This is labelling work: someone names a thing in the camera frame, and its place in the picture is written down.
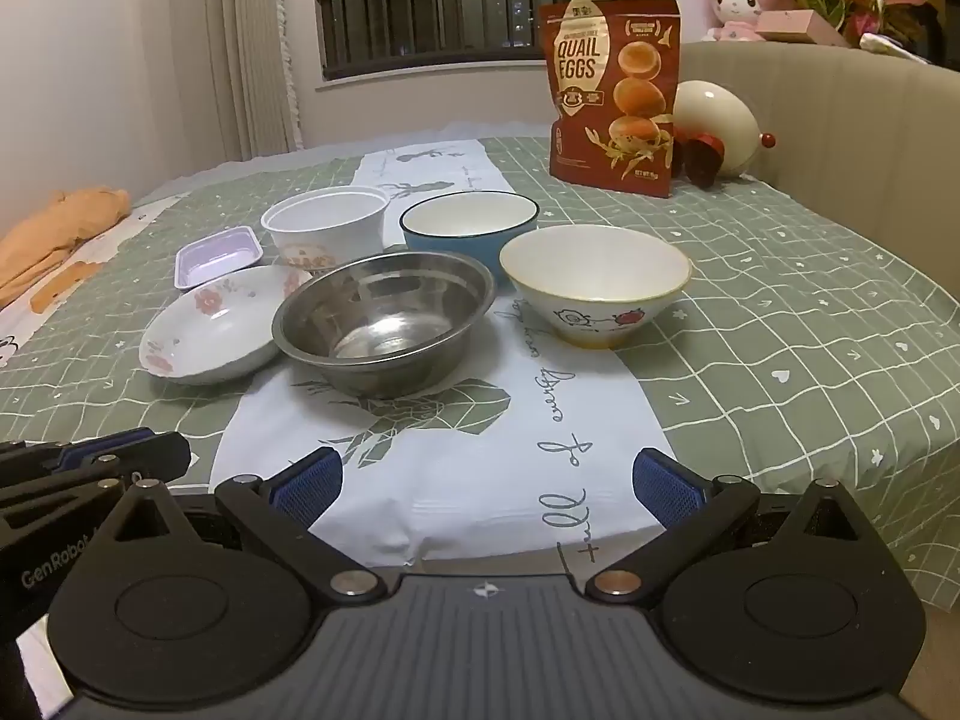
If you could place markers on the orange cloth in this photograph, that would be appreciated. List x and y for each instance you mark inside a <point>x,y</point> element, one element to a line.
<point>52,232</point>

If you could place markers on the white floral plate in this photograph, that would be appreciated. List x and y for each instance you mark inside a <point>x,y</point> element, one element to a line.
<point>210,330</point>

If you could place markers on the pink plush toy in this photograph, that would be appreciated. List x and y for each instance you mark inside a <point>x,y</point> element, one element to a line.
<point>739,0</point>

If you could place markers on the green checked bedsheet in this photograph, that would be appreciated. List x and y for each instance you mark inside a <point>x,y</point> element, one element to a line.
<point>750,360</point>

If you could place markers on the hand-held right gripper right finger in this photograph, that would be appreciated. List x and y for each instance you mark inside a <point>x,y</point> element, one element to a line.
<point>667,491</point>

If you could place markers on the blue bowl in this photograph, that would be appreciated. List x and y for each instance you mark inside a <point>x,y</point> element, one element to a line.
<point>465,221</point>

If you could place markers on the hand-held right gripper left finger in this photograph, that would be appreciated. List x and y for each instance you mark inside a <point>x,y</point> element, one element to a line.
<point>307,487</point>

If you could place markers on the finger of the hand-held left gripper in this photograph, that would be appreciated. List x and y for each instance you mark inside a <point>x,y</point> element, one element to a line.
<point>97,450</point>
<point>150,456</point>

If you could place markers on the red plastic tray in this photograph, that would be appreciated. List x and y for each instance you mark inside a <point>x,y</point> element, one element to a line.
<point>214,256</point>

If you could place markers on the white cartoon bedsheet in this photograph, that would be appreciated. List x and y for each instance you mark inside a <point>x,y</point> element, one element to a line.
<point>19,345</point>

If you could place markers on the white paper bowl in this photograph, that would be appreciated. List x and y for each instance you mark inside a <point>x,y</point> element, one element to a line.
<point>330,240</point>

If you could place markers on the pink box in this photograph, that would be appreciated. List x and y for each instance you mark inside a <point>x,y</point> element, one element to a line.
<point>802,28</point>

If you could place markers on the red snack bag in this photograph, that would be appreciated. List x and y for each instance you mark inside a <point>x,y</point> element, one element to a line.
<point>600,112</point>

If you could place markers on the cream cartoon ceramic bowl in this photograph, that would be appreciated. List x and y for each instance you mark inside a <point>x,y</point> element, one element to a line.
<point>592,277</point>

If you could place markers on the beige padded headboard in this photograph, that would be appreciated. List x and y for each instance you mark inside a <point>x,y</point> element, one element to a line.
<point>847,120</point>

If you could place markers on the stainless steel bowl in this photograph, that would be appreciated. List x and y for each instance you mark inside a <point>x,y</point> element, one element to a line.
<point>375,315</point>

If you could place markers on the dark framed window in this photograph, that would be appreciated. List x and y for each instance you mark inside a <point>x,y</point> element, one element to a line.
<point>420,7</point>

